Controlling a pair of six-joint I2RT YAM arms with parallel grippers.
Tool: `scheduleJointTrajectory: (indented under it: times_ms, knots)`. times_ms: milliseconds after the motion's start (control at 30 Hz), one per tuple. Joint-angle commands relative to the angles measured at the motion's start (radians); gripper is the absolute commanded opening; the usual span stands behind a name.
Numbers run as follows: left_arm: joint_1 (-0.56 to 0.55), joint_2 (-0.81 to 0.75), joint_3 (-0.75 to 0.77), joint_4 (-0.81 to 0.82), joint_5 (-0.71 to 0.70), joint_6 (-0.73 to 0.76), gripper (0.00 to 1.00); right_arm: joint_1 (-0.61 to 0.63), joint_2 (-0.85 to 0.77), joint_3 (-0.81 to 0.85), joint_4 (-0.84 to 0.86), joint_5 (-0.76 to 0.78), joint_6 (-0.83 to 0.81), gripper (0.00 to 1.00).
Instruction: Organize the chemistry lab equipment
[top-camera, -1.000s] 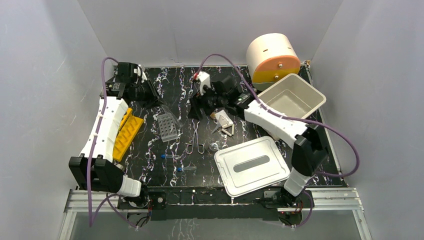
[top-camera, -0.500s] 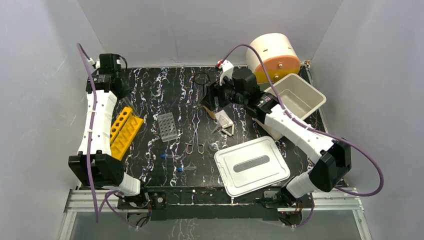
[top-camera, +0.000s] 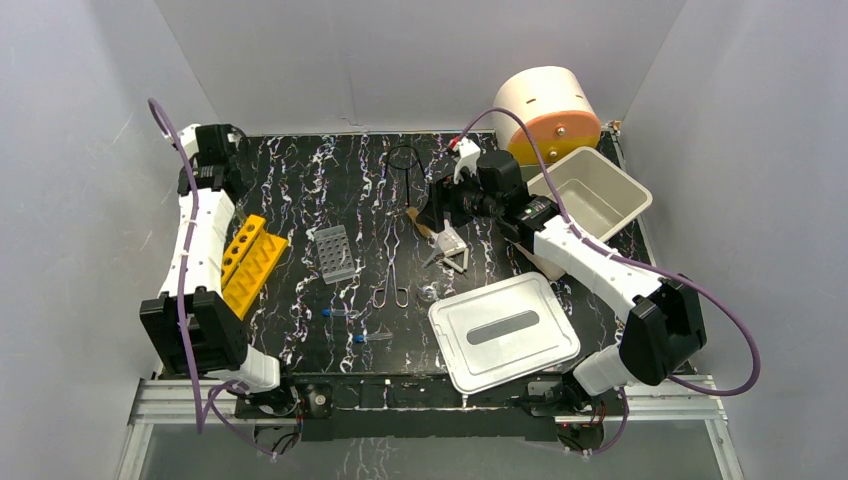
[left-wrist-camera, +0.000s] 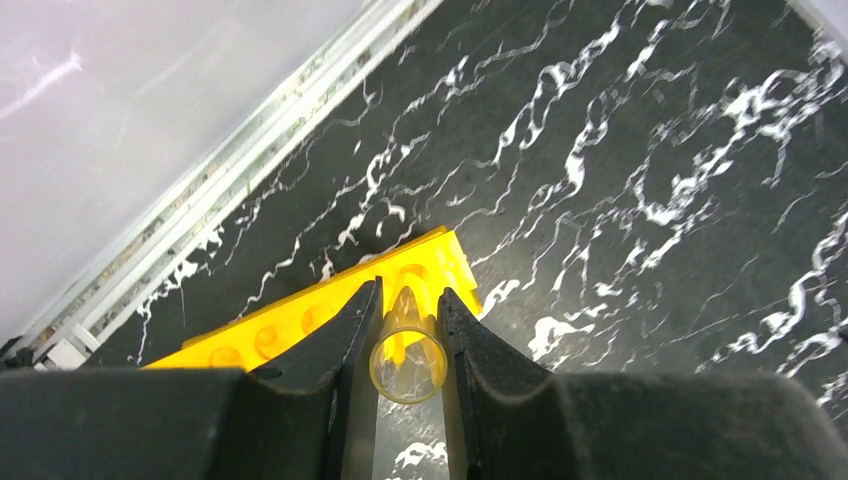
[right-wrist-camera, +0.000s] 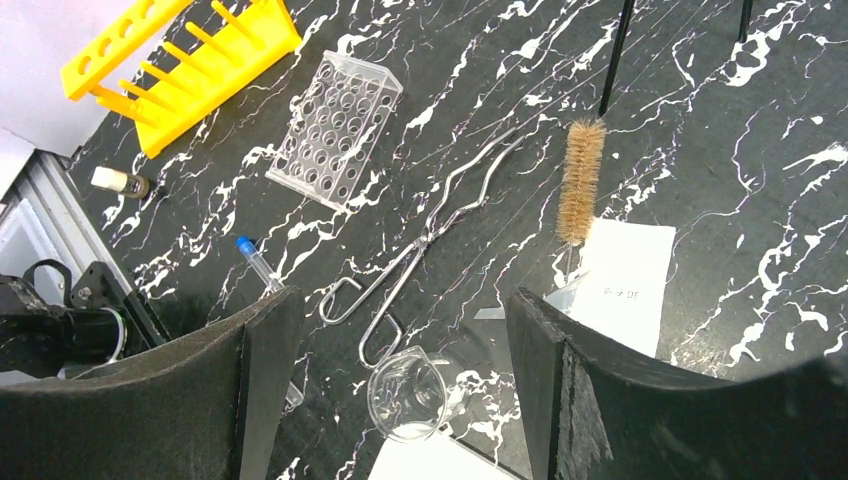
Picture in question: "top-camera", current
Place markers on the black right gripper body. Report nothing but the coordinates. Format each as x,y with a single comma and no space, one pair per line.
466,201

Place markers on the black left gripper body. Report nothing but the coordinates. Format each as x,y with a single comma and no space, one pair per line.
201,182

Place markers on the blue capped tube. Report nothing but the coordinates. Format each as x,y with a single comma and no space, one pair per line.
373,337
341,313

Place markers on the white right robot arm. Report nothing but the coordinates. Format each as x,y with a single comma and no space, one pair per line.
663,320

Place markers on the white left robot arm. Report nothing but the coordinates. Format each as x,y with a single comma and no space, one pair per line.
196,321

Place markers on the brown test tube brush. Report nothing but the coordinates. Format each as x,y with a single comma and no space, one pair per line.
413,213

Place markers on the white paper packet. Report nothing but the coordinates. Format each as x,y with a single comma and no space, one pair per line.
451,250

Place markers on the metal crucible tongs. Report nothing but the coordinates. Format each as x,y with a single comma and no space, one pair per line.
390,282

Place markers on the small glass beaker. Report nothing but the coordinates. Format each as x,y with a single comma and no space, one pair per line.
429,293

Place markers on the yellow test tube rack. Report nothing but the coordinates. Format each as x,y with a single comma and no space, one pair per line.
248,262

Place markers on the clear plastic tube rack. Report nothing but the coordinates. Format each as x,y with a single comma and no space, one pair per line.
336,261

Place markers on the white plastic bin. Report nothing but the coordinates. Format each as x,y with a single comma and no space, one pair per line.
598,195

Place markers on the cream cylindrical drawer cabinet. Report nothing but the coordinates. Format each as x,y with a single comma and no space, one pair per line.
550,101

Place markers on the white bin lid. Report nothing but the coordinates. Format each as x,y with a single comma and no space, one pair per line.
500,332

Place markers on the aluminium frame rail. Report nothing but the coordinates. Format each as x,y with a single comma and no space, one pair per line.
327,396

